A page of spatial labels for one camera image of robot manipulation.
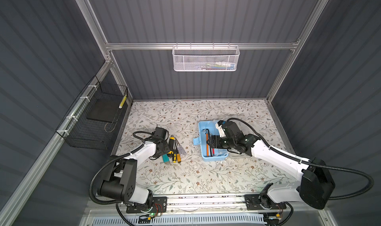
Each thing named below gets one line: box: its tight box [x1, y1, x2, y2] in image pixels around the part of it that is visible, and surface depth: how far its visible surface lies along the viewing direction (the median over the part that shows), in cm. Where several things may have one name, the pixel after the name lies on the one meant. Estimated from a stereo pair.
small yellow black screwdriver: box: [172, 150, 178, 164], surface depth 90 cm
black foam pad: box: [86, 98, 122, 123], surface depth 79 cm
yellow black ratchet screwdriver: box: [167, 136, 178, 164], surface depth 95 cm
